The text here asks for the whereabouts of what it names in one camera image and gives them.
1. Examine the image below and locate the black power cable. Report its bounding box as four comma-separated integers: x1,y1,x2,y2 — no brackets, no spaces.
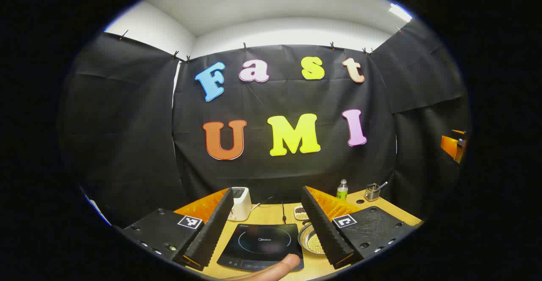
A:
265,196,288,224

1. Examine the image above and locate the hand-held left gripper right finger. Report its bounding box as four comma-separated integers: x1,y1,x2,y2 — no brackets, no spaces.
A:
301,185,418,270

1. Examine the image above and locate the small ceiling light panel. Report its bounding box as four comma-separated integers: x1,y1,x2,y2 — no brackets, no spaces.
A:
390,3,413,22

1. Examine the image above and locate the pile of yellow soybeans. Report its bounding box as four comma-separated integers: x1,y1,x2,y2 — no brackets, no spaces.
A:
306,234,326,254

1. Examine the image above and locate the row of black clips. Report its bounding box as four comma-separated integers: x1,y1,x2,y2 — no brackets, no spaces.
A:
119,26,403,62

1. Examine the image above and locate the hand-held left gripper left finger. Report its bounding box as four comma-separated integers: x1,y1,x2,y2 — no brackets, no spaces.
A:
121,187,235,272

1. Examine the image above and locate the white toaster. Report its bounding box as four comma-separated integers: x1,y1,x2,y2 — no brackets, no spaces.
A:
228,187,252,221

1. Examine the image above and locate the stainless steel pot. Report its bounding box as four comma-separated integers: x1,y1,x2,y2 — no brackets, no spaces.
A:
298,221,326,255

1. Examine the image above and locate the black induction cooktop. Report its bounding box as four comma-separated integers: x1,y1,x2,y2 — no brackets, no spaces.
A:
217,223,304,272

